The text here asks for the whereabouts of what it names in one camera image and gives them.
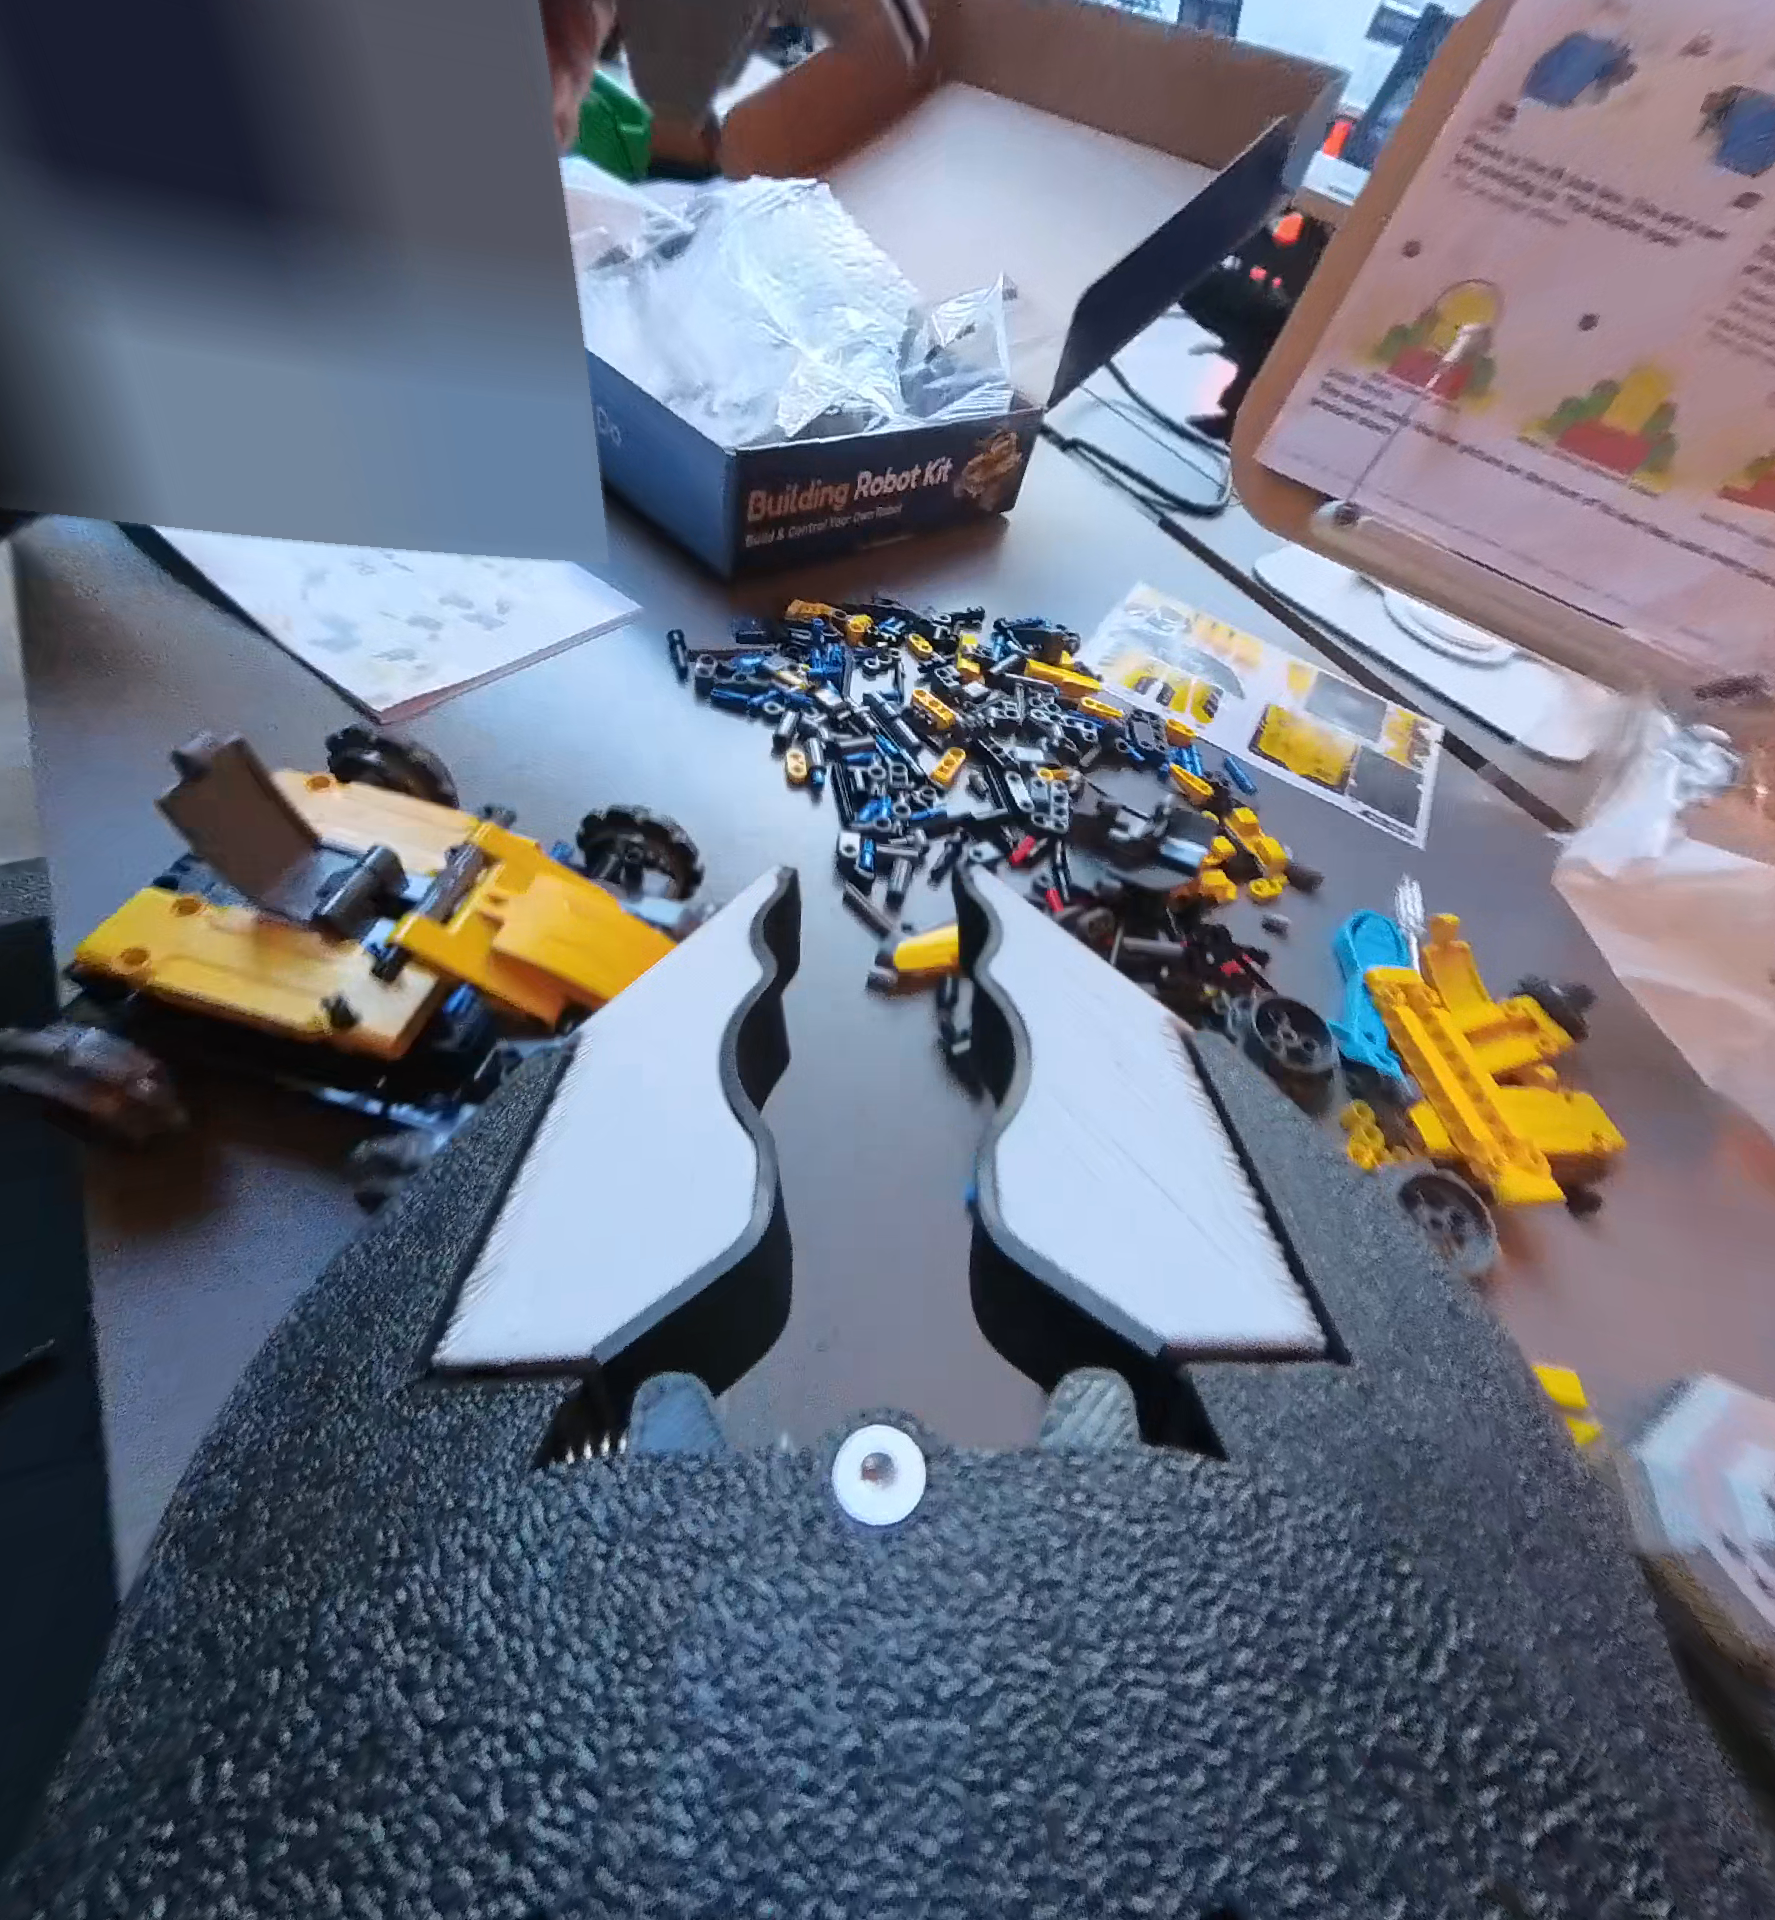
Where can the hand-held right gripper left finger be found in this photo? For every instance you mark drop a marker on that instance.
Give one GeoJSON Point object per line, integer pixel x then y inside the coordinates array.
{"type": "Point", "coordinates": [632, 1201]}

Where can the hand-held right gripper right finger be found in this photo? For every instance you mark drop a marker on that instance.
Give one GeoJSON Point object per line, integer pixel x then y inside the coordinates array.
{"type": "Point", "coordinates": [1127, 1201]}

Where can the yellow brick vehicle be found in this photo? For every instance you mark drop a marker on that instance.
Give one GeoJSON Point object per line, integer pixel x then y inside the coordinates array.
{"type": "Point", "coordinates": [302, 961]}

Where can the grey desk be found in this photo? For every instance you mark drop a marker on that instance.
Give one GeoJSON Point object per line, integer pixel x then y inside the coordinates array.
{"type": "Point", "coordinates": [858, 1231]}

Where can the dark grey wheel hub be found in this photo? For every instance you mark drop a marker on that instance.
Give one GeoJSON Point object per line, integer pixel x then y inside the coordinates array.
{"type": "Point", "coordinates": [1285, 1035]}

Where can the blue brick separator tool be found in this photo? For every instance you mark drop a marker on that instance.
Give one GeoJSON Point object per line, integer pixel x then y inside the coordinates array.
{"type": "Point", "coordinates": [1367, 991]}

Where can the yellow pointed panel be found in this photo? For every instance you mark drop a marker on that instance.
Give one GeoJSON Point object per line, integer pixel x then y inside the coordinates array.
{"type": "Point", "coordinates": [923, 953]}

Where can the small grey wheel hub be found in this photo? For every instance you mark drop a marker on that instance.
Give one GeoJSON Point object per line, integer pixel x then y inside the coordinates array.
{"type": "Point", "coordinates": [1449, 1213]}

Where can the pile of building brick parts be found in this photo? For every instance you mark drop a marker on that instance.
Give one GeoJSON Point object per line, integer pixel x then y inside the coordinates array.
{"type": "Point", "coordinates": [977, 750]}

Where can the yellow sticker sheet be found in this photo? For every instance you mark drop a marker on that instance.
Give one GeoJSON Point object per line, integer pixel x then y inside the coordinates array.
{"type": "Point", "coordinates": [1277, 720]}

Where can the instruction booklet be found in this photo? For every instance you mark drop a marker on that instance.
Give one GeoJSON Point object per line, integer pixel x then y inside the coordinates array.
{"type": "Point", "coordinates": [406, 614]}

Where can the white printed box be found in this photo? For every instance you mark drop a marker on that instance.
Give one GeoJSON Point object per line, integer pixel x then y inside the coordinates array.
{"type": "Point", "coordinates": [1741, 1501]}

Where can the crinkled plastic bag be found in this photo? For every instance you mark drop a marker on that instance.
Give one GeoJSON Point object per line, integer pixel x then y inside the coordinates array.
{"type": "Point", "coordinates": [768, 315]}

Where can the instruction sheet stand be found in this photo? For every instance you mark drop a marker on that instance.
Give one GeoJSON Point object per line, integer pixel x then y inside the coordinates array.
{"type": "Point", "coordinates": [1577, 300]}

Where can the cardboard box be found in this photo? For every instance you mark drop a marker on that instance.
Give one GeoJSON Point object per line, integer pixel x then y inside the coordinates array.
{"type": "Point", "coordinates": [1007, 195]}

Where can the green plastic bin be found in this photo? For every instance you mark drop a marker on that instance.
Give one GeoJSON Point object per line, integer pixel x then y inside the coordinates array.
{"type": "Point", "coordinates": [618, 120]}

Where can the yellow beam frame assembly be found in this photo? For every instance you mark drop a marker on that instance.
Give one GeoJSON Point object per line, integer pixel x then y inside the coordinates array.
{"type": "Point", "coordinates": [1487, 1065]}

